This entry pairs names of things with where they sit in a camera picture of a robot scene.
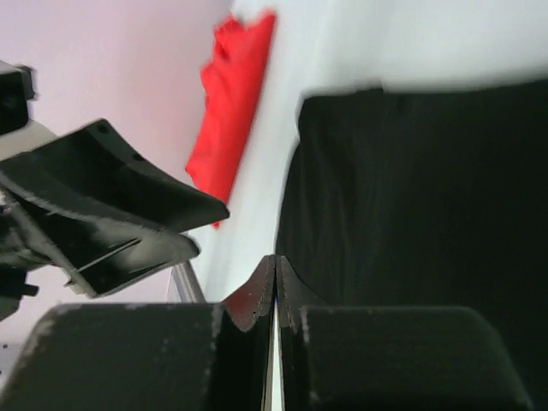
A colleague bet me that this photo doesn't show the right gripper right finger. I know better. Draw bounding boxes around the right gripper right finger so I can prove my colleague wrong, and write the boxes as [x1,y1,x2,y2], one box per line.
[276,256,533,410]

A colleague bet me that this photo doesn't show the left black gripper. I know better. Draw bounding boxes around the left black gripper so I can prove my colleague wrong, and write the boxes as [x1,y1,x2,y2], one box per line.
[1,119,229,317]

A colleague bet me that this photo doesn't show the black tank top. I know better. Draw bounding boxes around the black tank top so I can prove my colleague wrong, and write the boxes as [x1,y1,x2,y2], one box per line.
[276,80,547,410]

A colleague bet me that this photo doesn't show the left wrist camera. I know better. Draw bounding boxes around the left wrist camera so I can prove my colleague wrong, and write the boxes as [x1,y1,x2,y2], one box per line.
[0,61,58,161]

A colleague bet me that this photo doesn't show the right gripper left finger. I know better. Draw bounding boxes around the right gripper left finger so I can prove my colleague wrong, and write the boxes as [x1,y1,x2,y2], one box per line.
[1,256,275,410]

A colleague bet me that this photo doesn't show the red tank top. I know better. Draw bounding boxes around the red tank top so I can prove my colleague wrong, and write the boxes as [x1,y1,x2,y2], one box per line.
[185,9,277,204]

